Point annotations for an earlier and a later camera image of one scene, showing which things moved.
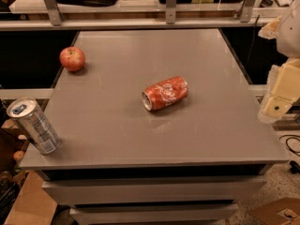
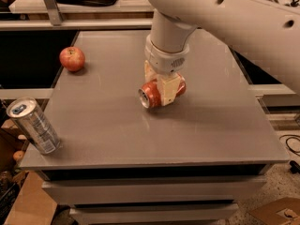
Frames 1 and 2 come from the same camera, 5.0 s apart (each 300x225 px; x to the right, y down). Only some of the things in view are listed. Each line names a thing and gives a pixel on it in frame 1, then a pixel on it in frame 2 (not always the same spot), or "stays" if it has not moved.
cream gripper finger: (270, 30) -> (149, 72)
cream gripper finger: (283, 91) -> (168, 86)
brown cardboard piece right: (285, 211) stays
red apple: (72, 58) stays
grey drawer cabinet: (156, 127) stays
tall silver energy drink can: (27, 112) stays
